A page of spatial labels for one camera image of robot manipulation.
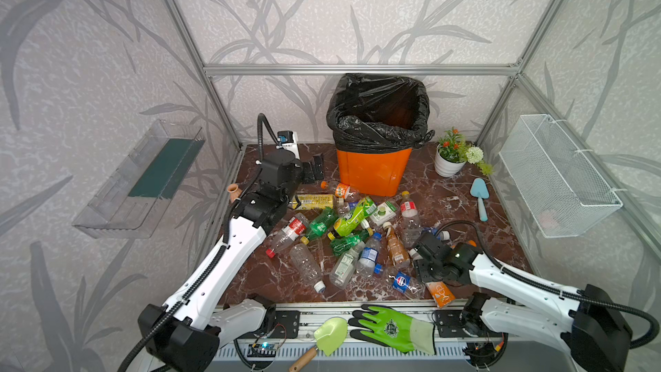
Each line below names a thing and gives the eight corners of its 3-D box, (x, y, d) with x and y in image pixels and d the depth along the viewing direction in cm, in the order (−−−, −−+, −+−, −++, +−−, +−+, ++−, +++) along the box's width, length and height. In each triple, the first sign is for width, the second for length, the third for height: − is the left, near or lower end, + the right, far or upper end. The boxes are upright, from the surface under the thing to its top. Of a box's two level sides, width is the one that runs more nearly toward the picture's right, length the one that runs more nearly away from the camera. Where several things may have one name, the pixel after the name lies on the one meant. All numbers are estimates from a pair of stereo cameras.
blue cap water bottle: (354, 275, 84) (355, 271, 80) (365, 234, 93) (366, 229, 90) (373, 280, 82) (374, 276, 79) (382, 238, 92) (383, 233, 89)
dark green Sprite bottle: (300, 241, 90) (298, 238, 87) (325, 209, 98) (325, 205, 96) (314, 251, 88) (313, 247, 85) (338, 216, 96) (338, 212, 94)
